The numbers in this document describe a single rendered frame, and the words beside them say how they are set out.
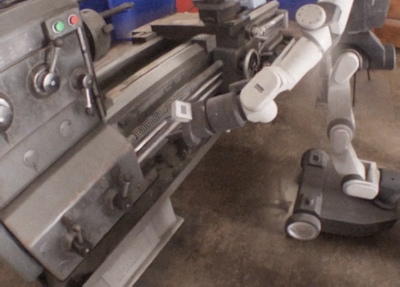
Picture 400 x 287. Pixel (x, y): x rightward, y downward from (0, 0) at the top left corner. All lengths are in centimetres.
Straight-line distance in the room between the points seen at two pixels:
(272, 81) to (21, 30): 67
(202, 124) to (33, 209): 56
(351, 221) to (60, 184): 135
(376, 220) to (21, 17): 175
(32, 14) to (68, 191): 54
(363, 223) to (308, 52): 108
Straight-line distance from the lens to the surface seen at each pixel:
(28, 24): 83
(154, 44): 177
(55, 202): 88
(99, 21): 117
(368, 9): 108
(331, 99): 125
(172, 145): 154
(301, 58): 68
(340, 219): 153
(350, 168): 148
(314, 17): 71
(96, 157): 94
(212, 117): 68
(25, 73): 82
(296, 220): 145
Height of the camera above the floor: 136
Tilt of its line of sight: 38 degrees down
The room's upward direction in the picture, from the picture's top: 8 degrees counter-clockwise
